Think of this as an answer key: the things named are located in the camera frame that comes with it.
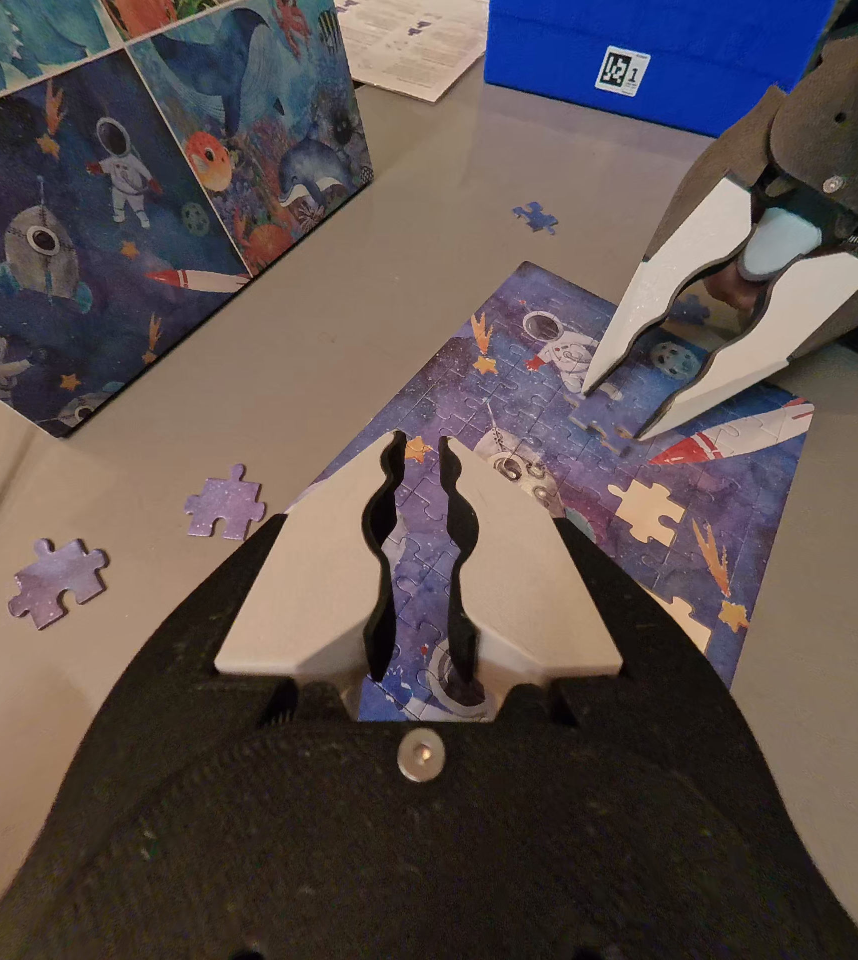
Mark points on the purple jigsaw puzzle piece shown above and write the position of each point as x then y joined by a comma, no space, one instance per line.
689,309
601,421
58,581
535,217
223,504

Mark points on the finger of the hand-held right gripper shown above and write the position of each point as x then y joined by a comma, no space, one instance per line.
683,240
796,315

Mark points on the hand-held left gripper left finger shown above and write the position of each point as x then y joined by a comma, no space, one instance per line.
301,600

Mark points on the space jigsaw puzzle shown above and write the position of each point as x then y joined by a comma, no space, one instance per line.
444,375

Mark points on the puzzle box lid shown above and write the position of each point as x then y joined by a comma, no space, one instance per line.
99,225

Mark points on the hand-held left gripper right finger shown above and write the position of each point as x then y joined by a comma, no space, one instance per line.
534,600

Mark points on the person's right hand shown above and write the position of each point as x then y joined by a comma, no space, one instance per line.
732,289

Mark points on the white paper sheet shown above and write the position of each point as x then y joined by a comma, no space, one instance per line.
414,37

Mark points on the blue plastic bin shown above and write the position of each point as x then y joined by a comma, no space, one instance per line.
661,45

